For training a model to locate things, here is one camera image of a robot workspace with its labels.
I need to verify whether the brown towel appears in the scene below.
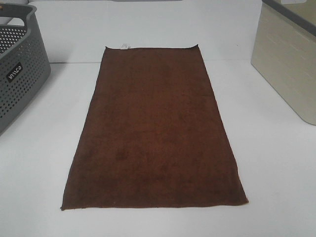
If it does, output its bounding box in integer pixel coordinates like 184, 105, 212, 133
61, 45, 248, 210

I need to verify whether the grey perforated plastic basket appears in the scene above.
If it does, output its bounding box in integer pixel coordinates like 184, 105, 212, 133
0, 3, 51, 132

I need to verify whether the beige plastic bin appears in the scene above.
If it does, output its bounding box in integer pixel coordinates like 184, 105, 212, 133
251, 0, 316, 125

